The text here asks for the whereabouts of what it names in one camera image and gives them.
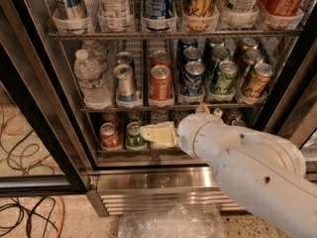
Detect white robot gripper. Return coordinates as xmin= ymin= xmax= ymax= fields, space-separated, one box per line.
xmin=140 ymin=103 xmax=241 ymax=165

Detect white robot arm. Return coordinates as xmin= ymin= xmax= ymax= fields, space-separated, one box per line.
xmin=140 ymin=110 xmax=317 ymax=238

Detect front blue pepsi can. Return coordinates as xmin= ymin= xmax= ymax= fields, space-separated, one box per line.
xmin=181 ymin=61 xmax=205 ymax=96

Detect blue pepsi can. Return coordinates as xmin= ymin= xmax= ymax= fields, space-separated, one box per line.
xmin=181 ymin=61 xmax=205 ymax=96
xmin=181 ymin=47 xmax=202 ymax=64

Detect front orange soda can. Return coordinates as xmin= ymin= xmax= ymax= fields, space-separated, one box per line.
xmin=150 ymin=65 xmax=172 ymax=101

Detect orange soda can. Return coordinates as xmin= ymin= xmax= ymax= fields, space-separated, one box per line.
xmin=150 ymin=65 xmax=172 ymax=101
xmin=151 ymin=50 xmax=171 ymax=67

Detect bottom green soda can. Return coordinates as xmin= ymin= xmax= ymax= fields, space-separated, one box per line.
xmin=126 ymin=122 xmax=146 ymax=148

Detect green soda can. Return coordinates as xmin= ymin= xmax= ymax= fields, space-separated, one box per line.
xmin=208 ymin=47 xmax=231 ymax=70
xmin=210 ymin=60 xmax=238 ymax=95
xmin=126 ymin=122 xmax=146 ymax=148

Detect front green soda can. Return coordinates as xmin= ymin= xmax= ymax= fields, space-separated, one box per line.
xmin=210 ymin=60 xmax=238 ymax=95

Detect bottom gold brown can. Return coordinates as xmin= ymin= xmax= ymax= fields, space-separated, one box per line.
xmin=231 ymin=120 xmax=248 ymax=127

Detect gold brown can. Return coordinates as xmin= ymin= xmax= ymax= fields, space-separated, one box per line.
xmin=231 ymin=120 xmax=248 ymax=127
xmin=242 ymin=62 xmax=274 ymax=98
xmin=238 ymin=49 xmax=264 ymax=74

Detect middle blue pepsi can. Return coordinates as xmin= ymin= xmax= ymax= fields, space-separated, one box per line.
xmin=181 ymin=47 xmax=202 ymax=64

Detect rear orange soda can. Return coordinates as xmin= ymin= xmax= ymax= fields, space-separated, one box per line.
xmin=151 ymin=50 xmax=171 ymax=67

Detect bottom red soda can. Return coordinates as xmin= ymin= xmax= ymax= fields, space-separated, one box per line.
xmin=99 ymin=123 xmax=121 ymax=149

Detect middle green soda can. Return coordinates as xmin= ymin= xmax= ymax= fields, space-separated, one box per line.
xmin=208 ymin=47 xmax=231 ymax=70

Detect front gold brown can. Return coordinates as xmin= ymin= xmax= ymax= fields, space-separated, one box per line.
xmin=242 ymin=62 xmax=274 ymax=98

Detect rear silver blue can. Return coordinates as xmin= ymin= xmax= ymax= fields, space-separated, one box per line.
xmin=116 ymin=52 xmax=135 ymax=67

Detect middle gold brown can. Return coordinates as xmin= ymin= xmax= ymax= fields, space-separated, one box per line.
xmin=238 ymin=49 xmax=264 ymax=74

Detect stainless steel fridge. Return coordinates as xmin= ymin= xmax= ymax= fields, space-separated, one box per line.
xmin=0 ymin=0 xmax=316 ymax=216

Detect top blue silver can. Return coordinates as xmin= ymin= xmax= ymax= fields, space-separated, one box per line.
xmin=143 ymin=0 xmax=174 ymax=31

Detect top gold can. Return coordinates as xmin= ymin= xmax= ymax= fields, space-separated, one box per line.
xmin=182 ymin=0 xmax=216 ymax=31

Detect top blue white can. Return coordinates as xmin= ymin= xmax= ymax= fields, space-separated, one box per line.
xmin=48 ymin=0 xmax=89 ymax=35

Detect brown drink bottle white cap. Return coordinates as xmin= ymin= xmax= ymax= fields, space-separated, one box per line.
xmin=213 ymin=108 xmax=223 ymax=118

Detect front clear water bottle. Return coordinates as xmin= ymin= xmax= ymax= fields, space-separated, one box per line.
xmin=73 ymin=50 xmax=111 ymax=109

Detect clear water bottle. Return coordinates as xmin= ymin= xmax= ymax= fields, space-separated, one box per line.
xmin=73 ymin=50 xmax=111 ymax=109
xmin=82 ymin=40 xmax=108 ymax=72

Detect clear plastic bag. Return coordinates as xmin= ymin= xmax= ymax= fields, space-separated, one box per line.
xmin=118 ymin=203 xmax=225 ymax=238

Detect rear clear water bottle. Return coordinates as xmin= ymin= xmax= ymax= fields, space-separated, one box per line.
xmin=82 ymin=40 xmax=108 ymax=72

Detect top white labelled bottle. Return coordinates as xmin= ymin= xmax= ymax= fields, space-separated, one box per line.
xmin=96 ymin=0 xmax=135 ymax=32

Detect black and orange floor cables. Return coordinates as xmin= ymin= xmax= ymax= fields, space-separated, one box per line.
xmin=0 ymin=102 xmax=66 ymax=238

